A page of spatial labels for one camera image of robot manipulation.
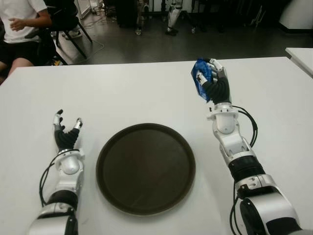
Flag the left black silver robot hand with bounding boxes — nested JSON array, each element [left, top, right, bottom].
[[53, 109, 84, 154]]

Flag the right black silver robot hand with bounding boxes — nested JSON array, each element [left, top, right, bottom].
[[198, 58, 233, 105]]

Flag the blue Oreo packet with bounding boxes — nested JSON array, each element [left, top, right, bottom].
[[190, 58, 213, 102]]

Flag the round dark brown tray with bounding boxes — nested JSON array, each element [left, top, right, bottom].
[[95, 123, 197, 216]]

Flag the white side table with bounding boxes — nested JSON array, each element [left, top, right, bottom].
[[285, 47, 313, 79]]

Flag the white humanoid robot legs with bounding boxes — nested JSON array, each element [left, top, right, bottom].
[[165, 0, 184, 36]]

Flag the black wheeled stand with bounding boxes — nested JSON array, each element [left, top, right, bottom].
[[135, 0, 203, 35]]

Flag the white sneaker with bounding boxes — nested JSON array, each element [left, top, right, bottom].
[[62, 29, 83, 40]]

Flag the white curved panel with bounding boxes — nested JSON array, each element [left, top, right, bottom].
[[278, 0, 313, 32]]

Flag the black cabinet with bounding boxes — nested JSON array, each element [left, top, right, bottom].
[[116, 0, 139, 27]]

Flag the black chair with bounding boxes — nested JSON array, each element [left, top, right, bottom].
[[24, 0, 93, 66]]

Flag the seated person in white shirt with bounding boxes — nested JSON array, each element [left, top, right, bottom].
[[0, 0, 53, 79]]

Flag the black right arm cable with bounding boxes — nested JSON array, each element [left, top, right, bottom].
[[231, 105, 259, 147]]

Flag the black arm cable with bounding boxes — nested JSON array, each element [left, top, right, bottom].
[[39, 160, 61, 206], [231, 105, 259, 147]]

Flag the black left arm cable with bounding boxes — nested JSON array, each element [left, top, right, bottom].
[[39, 160, 61, 206]]

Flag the white floor cable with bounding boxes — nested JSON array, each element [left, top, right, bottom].
[[83, 19, 105, 53]]

